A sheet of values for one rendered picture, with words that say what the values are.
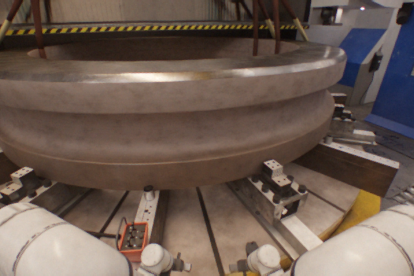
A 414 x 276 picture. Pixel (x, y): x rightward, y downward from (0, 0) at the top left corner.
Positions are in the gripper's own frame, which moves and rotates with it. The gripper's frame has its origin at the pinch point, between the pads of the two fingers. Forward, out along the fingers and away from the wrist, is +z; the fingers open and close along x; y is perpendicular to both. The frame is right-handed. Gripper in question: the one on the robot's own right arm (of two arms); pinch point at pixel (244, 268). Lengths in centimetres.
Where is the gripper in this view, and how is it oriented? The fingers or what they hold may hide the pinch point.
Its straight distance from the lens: 129.7
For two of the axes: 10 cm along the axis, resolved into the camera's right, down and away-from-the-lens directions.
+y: 0.9, 7.8, -6.2
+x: 9.8, 0.3, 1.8
